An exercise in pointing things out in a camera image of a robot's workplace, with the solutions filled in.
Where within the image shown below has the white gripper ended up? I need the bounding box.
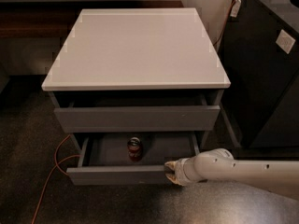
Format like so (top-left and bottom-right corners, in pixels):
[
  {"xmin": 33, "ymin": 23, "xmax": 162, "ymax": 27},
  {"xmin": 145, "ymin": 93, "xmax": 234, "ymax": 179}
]
[{"xmin": 164, "ymin": 158, "xmax": 200, "ymax": 186}]

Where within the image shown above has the red coke can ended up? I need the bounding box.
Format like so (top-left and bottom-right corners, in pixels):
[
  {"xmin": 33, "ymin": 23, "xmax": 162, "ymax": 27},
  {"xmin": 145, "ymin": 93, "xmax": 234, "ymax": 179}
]
[{"xmin": 127, "ymin": 137, "xmax": 143, "ymax": 161}]

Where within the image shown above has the grey drawer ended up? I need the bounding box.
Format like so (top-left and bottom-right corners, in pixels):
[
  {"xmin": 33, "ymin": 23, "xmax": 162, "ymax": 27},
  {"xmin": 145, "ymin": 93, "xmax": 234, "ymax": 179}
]
[
  {"xmin": 54, "ymin": 105, "xmax": 220, "ymax": 133},
  {"xmin": 67, "ymin": 132, "xmax": 199, "ymax": 185}
]

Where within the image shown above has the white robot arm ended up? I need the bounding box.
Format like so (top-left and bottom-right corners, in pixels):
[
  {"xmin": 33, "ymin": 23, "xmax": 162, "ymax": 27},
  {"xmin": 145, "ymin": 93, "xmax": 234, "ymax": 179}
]
[{"xmin": 164, "ymin": 148, "xmax": 299, "ymax": 200}]

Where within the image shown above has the grey top drawer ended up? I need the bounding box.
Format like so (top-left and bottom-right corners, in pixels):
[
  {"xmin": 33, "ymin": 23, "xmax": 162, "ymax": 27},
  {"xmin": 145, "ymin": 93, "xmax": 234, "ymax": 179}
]
[{"xmin": 54, "ymin": 105, "xmax": 220, "ymax": 133}]

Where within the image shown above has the grey drawer cabinet white top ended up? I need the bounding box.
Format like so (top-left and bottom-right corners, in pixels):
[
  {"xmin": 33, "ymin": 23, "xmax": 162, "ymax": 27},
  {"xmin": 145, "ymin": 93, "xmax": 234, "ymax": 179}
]
[{"xmin": 41, "ymin": 7, "xmax": 232, "ymax": 147}]

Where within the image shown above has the black cabinet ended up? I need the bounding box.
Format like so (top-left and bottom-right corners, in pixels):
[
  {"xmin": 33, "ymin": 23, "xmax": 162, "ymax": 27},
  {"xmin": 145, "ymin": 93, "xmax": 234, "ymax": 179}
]
[{"xmin": 219, "ymin": 0, "xmax": 299, "ymax": 148}]

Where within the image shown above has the white label on cabinet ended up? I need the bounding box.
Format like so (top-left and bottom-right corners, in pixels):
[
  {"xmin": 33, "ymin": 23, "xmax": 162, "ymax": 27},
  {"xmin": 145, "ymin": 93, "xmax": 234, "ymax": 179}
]
[{"xmin": 276, "ymin": 30, "xmax": 295, "ymax": 54}]

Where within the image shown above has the dark wooden bench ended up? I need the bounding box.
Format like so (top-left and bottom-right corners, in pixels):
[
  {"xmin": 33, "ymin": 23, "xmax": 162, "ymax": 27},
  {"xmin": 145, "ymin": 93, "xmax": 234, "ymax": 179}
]
[{"xmin": 0, "ymin": 0, "xmax": 183, "ymax": 38}]

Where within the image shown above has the orange cable on floor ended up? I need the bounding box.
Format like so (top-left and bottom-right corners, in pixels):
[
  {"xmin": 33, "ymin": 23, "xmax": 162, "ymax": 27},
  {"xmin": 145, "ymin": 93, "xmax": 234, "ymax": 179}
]
[{"xmin": 30, "ymin": 133, "xmax": 82, "ymax": 224}]

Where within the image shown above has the white tag on cable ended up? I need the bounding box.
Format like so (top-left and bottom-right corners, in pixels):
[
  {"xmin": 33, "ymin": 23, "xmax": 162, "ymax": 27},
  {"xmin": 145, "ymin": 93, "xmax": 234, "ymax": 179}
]
[{"xmin": 230, "ymin": 0, "xmax": 241, "ymax": 18}]

